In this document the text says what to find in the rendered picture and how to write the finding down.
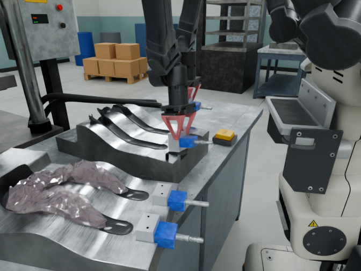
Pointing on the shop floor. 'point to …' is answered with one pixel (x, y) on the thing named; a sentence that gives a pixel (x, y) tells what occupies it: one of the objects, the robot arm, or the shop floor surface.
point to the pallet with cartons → (116, 63)
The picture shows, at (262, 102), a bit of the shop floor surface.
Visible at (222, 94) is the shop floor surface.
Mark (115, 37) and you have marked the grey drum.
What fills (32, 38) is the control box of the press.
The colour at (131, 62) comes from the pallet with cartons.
